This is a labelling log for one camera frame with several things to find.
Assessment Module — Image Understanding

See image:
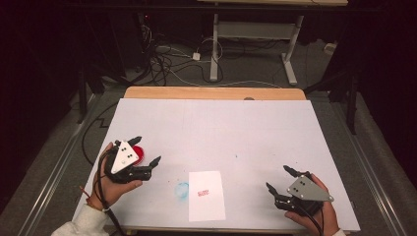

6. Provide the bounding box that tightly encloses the red round ink pad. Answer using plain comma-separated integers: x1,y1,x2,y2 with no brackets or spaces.
132,145,146,165

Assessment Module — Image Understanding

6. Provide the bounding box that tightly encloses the white-framed desk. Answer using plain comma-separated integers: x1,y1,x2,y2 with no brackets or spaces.
196,0,349,87

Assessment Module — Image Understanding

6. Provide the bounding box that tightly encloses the black metal stand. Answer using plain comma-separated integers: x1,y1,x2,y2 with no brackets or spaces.
304,70,360,136
77,65,106,125

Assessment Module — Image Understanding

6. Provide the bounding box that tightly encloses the metal floor rail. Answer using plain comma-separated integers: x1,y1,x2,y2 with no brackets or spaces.
330,97,407,236
18,92,102,236

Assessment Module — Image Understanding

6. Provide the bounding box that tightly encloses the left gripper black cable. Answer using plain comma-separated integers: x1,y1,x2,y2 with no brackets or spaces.
96,148,128,236

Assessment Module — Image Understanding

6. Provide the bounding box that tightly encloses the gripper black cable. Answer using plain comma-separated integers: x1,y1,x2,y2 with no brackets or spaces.
96,148,128,236
296,205,327,236

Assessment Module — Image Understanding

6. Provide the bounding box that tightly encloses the white floor cable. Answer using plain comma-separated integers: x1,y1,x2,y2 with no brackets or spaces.
163,65,283,89

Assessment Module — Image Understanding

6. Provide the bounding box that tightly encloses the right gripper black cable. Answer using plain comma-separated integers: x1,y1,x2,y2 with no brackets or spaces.
296,205,327,236

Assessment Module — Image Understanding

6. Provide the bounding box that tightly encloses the black floor cable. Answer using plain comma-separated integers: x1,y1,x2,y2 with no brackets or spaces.
81,101,119,166

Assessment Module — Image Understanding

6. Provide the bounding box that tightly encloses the tangle of black floor cables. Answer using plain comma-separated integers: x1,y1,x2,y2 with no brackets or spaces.
136,13,227,87

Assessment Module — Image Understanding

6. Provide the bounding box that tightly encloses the person's left hand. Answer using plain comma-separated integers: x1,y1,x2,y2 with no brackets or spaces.
88,142,144,211

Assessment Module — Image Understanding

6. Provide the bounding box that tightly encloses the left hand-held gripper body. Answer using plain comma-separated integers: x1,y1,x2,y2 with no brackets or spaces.
104,140,153,184

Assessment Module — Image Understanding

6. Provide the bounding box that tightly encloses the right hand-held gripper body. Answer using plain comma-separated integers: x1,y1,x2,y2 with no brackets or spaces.
273,174,335,216

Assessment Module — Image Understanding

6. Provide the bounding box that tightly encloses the white paper sheet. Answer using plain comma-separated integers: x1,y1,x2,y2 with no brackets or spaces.
188,170,227,222

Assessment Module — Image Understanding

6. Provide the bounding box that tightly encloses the person's right hand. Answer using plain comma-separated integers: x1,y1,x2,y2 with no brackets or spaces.
284,173,340,236

